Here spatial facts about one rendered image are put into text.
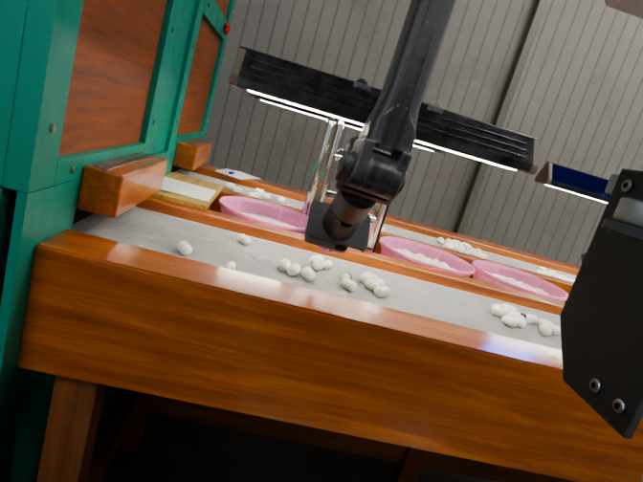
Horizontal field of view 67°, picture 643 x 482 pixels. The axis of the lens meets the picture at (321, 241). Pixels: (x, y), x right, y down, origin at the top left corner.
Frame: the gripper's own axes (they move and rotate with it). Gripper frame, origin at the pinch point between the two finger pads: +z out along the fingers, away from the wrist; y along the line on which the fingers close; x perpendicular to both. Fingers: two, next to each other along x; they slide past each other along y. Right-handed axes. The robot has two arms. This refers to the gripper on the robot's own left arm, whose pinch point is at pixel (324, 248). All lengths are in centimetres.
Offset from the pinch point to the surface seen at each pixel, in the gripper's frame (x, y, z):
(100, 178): 2.1, 37.2, -6.8
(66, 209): 8.3, 40.0, -5.9
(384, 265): -10.8, -18.3, 21.4
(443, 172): -129, -80, 124
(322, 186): -24.6, 0.0, 17.3
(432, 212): -112, -81, 139
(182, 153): -41, 38, 46
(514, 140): -29.6, -32.0, -9.3
